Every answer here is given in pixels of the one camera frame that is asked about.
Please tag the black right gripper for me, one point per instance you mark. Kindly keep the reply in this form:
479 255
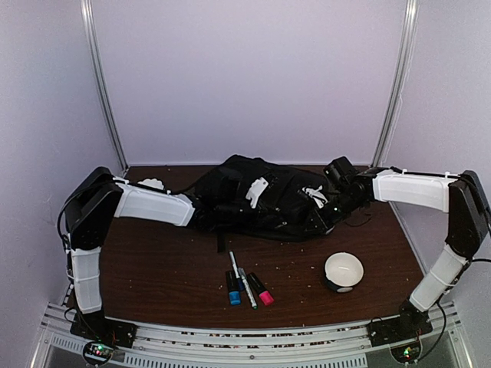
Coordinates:
324 224

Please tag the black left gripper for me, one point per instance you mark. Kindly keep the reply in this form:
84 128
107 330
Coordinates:
253 217

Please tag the black student backpack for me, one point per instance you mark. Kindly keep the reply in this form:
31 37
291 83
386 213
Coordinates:
283 213

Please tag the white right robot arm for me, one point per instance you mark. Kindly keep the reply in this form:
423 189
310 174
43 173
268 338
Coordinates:
446 217

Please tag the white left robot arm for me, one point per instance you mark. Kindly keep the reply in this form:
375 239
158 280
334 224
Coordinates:
89 211

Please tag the white fluted ceramic bowl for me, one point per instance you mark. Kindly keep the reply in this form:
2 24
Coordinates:
153 184

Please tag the white bowl black base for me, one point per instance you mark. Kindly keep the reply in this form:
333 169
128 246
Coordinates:
343 272

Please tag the blue highlighter marker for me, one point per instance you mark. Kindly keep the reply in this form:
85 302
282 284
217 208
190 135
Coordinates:
233 288

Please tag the white pen green tip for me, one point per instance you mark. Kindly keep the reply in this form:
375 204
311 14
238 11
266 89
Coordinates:
248 290

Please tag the pink highlighter marker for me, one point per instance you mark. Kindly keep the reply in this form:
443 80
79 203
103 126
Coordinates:
260 289

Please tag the right circuit board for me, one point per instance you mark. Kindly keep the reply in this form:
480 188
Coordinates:
406 353

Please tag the circuit board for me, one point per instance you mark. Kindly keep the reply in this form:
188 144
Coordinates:
97 353
406 353

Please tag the left circuit board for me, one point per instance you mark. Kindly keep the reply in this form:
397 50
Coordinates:
97 353

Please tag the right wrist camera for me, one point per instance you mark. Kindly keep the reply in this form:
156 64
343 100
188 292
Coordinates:
316 195

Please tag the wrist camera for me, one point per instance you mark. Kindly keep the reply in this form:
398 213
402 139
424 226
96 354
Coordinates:
255 191
316 195

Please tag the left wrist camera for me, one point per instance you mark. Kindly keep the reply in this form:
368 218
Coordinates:
255 191

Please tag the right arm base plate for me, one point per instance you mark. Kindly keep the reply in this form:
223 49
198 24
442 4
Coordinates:
391 330

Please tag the aluminium front rail frame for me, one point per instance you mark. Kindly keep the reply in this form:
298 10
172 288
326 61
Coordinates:
336 345

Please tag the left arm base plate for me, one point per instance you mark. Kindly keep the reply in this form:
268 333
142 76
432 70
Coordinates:
110 332

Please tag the right aluminium corner post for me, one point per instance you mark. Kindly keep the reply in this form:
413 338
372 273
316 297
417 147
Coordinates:
394 104

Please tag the aluminium corner post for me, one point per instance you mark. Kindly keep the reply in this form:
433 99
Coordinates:
394 104
87 15

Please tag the left aluminium corner post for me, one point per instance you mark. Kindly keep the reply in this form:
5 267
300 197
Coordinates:
87 15

